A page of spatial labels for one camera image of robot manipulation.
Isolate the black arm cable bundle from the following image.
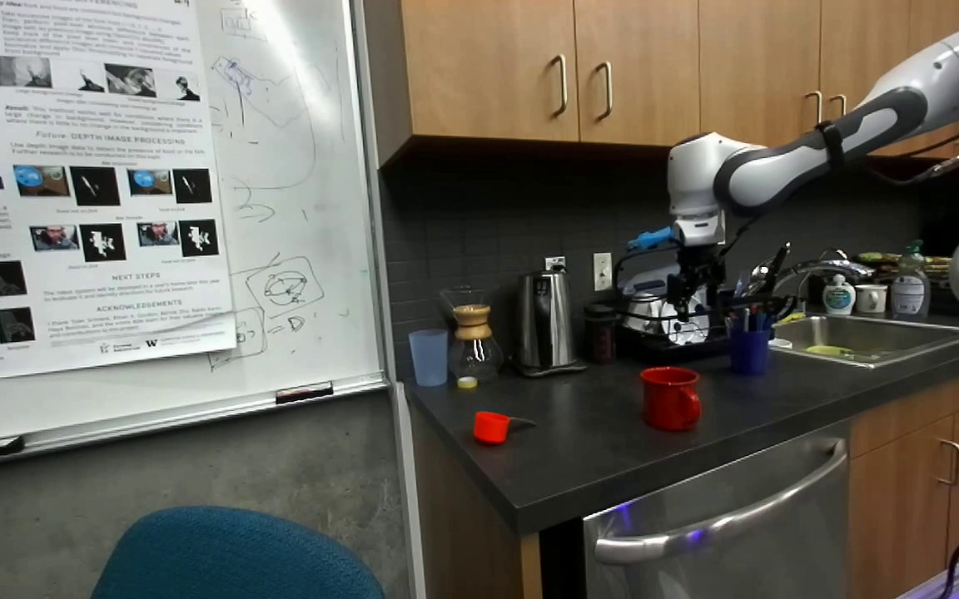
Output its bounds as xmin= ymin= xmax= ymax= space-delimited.
xmin=863 ymin=98 xmax=959 ymax=189

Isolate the translucent blue cup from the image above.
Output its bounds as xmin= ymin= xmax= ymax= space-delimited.
xmin=402 ymin=328 xmax=454 ymax=392

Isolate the small red measuring scoop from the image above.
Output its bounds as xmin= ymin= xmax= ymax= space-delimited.
xmin=470 ymin=407 xmax=535 ymax=449

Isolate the research poster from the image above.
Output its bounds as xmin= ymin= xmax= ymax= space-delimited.
xmin=0 ymin=0 xmax=244 ymax=388

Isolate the black spatula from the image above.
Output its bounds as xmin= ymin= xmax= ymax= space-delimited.
xmin=758 ymin=240 xmax=795 ymax=313

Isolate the small white jar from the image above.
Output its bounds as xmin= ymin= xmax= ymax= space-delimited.
xmin=851 ymin=279 xmax=891 ymax=321

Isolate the stainless steel dishwasher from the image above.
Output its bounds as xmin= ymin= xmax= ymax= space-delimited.
xmin=580 ymin=416 xmax=857 ymax=599

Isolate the black cup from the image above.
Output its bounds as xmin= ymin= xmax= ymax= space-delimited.
xmin=581 ymin=301 xmax=623 ymax=366

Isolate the black dish rack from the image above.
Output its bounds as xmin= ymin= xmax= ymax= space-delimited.
xmin=610 ymin=279 xmax=753 ymax=366

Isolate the clear dish soap bottle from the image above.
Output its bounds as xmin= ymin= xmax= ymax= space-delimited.
xmin=886 ymin=240 xmax=934 ymax=322

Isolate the white whiteboard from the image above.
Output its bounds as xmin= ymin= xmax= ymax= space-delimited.
xmin=0 ymin=0 xmax=395 ymax=467

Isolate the chrome sink faucet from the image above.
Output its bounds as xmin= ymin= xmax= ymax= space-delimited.
xmin=772 ymin=250 xmax=878 ymax=308

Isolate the stainless steel sink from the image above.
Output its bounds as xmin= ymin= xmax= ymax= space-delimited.
xmin=770 ymin=309 xmax=959 ymax=374

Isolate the silver lower cabinet handle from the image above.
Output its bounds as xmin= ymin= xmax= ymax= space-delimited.
xmin=934 ymin=437 xmax=959 ymax=490

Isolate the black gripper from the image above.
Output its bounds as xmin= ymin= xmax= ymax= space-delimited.
xmin=669 ymin=242 xmax=734 ymax=340

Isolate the wide wooden cabinet door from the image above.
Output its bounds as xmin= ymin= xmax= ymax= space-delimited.
xmin=692 ymin=0 xmax=828 ymax=150

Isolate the blue plastic utensil cup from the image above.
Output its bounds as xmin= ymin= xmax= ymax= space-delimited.
xmin=726 ymin=309 xmax=776 ymax=381

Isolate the white blue soap bottle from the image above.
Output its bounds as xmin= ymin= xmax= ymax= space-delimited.
xmin=820 ymin=270 xmax=863 ymax=321

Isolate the glass pour-over coffee maker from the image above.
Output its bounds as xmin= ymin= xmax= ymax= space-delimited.
xmin=450 ymin=301 xmax=503 ymax=397

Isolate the stainless steel kettle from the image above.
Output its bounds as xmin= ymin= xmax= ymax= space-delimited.
xmin=513 ymin=262 xmax=593 ymax=383

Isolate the red ceramic mug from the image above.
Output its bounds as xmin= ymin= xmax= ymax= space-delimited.
xmin=637 ymin=364 xmax=710 ymax=437

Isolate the narrow wooden cabinet door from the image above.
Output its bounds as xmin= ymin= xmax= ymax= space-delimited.
xmin=395 ymin=0 xmax=581 ymax=147

